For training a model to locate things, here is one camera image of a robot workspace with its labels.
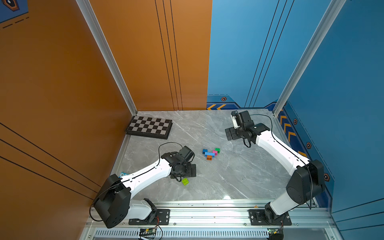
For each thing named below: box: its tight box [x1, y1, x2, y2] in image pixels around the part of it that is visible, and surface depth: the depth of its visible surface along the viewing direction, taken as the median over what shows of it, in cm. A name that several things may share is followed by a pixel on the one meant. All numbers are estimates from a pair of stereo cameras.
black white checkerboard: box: [125, 116, 173, 140], surface depth 108 cm
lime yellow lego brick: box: [181, 177, 190, 186], surface depth 85 cm
